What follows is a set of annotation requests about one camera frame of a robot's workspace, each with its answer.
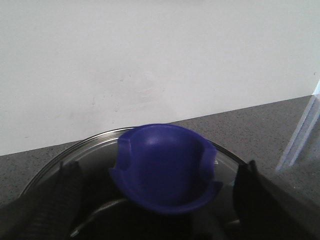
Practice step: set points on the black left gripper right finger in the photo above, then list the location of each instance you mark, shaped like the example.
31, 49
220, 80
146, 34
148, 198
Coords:
267, 212

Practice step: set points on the glass lid with blue knob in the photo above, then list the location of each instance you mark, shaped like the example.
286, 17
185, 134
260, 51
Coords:
152, 182

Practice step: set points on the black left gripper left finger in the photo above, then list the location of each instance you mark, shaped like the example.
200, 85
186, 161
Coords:
46, 212

